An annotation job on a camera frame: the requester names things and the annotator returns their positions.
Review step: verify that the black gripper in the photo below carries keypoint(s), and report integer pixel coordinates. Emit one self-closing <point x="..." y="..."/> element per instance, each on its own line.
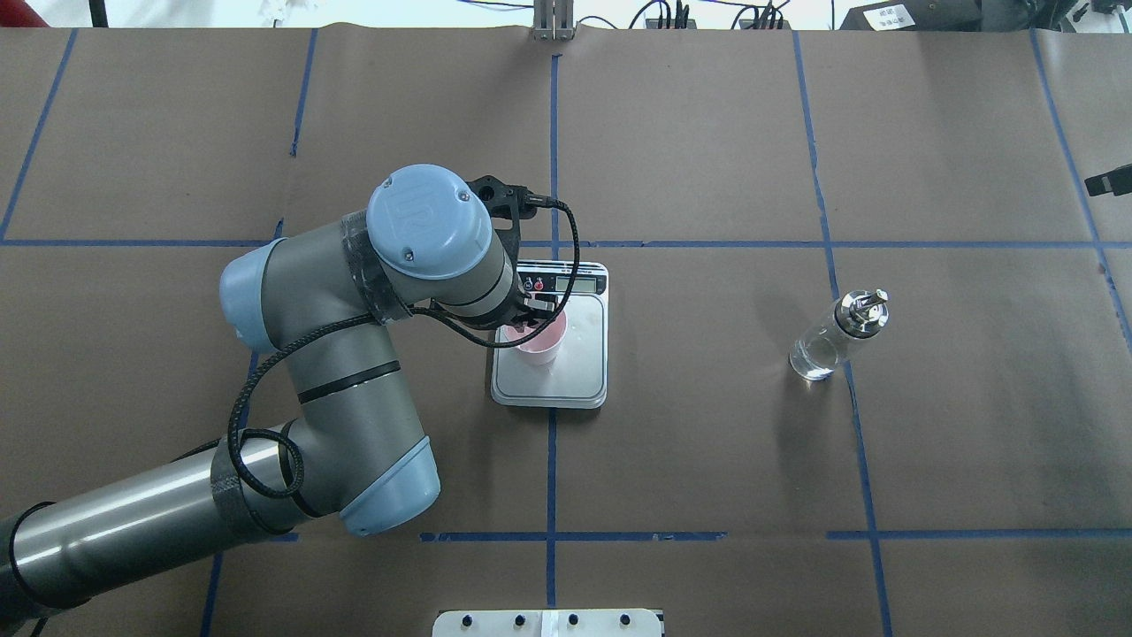
<point x="536" y="312"/>

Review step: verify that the pink paper cup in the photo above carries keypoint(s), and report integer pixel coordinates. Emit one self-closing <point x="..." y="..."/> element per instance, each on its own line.
<point x="540" y="350"/>

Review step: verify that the glass sauce dispenser bottle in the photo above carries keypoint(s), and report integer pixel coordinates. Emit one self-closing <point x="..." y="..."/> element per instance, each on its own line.
<point x="853" y="320"/>

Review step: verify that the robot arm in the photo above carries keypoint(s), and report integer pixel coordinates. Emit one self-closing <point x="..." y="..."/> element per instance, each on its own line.
<point x="325" y="424"/>

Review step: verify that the silver digital kitchen scale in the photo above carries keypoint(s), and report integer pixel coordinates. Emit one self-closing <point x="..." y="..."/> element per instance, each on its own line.
<point x="567" y="367"/>

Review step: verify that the aluminium frame post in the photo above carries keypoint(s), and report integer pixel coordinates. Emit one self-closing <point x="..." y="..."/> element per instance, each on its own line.
<point x="553" y="21"/>

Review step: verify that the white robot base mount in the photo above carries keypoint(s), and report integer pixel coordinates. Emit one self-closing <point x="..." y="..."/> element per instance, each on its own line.
<point x="551" y="622"/>

